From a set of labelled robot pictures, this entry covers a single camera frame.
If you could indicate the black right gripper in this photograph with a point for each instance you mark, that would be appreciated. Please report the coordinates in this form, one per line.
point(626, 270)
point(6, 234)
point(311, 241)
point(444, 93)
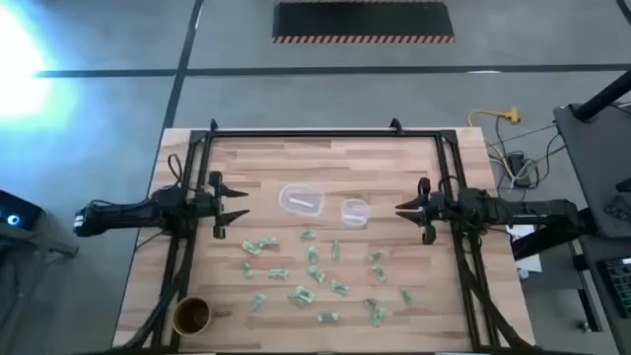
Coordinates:
point(439, 207)

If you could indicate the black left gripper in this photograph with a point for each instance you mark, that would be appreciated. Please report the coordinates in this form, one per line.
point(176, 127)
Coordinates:
point(209, 207)

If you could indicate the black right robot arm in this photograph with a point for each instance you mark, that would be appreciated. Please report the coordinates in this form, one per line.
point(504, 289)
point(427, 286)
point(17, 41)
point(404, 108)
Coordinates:
point(532, 209)

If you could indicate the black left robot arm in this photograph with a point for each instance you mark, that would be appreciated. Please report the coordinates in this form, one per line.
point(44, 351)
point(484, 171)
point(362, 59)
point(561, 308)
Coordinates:
point(123, 217)

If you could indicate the large clear plastic container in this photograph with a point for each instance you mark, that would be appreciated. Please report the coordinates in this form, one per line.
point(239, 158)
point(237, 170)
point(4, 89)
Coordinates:
point(288, 197)

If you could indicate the small clear plastic container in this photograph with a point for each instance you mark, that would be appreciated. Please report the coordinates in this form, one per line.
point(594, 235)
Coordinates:
point(355, 207)

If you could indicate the black power strip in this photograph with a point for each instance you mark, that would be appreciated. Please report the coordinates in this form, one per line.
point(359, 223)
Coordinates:
point(517, 165)

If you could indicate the white paper sheet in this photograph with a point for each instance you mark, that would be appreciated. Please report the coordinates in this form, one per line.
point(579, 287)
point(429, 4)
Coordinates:
point(527, 261)

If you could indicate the small white cup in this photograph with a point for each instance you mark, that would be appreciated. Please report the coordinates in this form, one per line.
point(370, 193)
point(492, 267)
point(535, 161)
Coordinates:
point(523, 273)

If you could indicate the black desk leg bar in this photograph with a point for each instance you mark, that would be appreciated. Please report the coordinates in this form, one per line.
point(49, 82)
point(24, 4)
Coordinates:
point(537, 244)

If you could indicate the gray desk top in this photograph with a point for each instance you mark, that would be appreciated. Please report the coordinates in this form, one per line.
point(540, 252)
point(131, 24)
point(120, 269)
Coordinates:
point(596, 163)

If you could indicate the black hazard-striped floor mat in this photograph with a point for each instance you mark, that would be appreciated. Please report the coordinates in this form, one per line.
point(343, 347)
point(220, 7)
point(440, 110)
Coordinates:
point(362, 20)

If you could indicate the black controller on desk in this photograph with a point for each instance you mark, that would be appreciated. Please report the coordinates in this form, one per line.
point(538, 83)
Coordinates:
point(618, 209)

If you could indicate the small metal bolt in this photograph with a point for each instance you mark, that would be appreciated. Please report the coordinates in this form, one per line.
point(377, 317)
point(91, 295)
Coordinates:
point(584, 326)

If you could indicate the black device with blue light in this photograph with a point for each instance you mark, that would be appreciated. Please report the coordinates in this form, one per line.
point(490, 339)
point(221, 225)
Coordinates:
point(22, 212)

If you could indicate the black keyboard with lit keys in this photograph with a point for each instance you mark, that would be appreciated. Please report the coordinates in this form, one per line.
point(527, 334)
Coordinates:
point(618, 286)

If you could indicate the black round pole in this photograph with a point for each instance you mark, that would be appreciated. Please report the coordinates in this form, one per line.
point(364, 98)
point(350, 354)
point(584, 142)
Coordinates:
point(604, 98)

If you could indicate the dark gray keyboard desk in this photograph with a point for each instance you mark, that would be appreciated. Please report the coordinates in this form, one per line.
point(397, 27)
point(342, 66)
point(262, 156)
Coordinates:
point(611, 335)

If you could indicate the black aluminium table frame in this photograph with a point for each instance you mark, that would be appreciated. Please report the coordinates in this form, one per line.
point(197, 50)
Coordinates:
point(325, 133)

